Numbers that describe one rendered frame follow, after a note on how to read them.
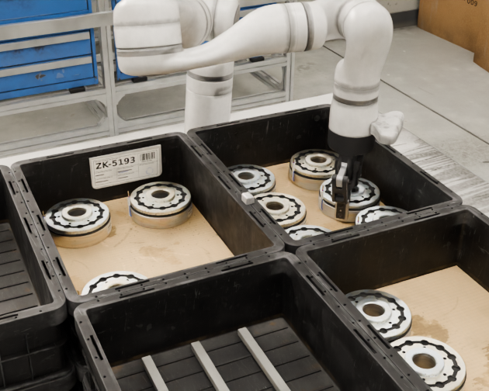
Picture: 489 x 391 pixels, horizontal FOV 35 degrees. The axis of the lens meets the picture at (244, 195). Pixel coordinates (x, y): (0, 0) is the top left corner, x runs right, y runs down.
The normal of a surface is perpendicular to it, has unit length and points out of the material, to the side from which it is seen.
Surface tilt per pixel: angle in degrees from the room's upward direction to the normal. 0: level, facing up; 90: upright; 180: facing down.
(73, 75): 90
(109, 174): 90
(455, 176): 0
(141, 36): 75
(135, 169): 90
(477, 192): 0
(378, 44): 106
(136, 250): 0
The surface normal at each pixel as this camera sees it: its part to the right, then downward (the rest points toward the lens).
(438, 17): -0.89, 0.25
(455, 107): 0.01, -0.86
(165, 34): 0.64, 0.15
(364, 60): 0.07, 0.71
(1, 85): 0.45, 0.46
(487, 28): -0.97, 0.11
